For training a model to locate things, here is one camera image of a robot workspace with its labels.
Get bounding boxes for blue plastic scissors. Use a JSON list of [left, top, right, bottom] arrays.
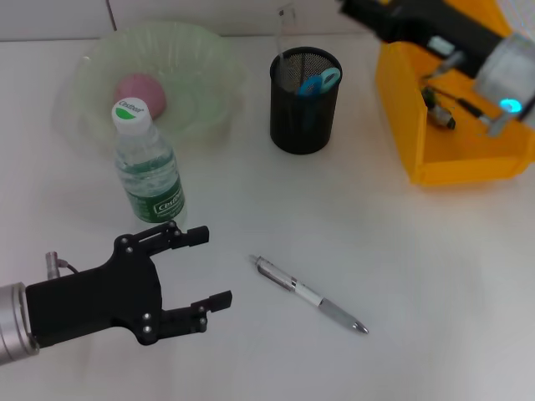
[[297, 68, 340, 126]]

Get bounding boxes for clear water bottle green label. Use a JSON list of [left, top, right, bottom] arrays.
[[111, 98, 188, 229]]

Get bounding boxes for left arm cable with plug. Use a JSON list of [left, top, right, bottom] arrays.
[[44, 251, 80, 279]]

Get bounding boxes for green plastic wrapper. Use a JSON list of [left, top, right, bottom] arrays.
[[420, 87, 456, 130]]

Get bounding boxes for black mesh pen holder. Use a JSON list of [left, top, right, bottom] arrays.
[[269, 46, 344, 155]]

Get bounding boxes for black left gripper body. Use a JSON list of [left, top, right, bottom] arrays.
[[24, 232, 164, 348]]

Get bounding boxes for transparent plastic ruler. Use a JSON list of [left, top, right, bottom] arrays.
[[274, 2, 298, 91]]

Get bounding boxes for pink ball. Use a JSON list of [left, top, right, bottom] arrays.
[[115, 73, 167, 120]]

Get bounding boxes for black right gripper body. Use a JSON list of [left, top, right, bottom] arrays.
[[367, 0, 509, 79]]

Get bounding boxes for arm cable with plug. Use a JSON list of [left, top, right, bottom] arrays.
[[421, 52, 494, 126], [44, 251, 80, 279]]

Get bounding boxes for yellow plastic bin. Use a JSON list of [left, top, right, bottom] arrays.
[[374, 0, 535, 187]]

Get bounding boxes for silver white ballpoint pen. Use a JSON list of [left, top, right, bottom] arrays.
[[249, 253, 370, 335]]

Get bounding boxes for right arm cable with plug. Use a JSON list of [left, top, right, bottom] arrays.
[[421, 52, 494, 126]]

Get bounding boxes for translucent green fruit plate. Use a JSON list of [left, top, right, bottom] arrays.
[[53, 23, 246, 160]]

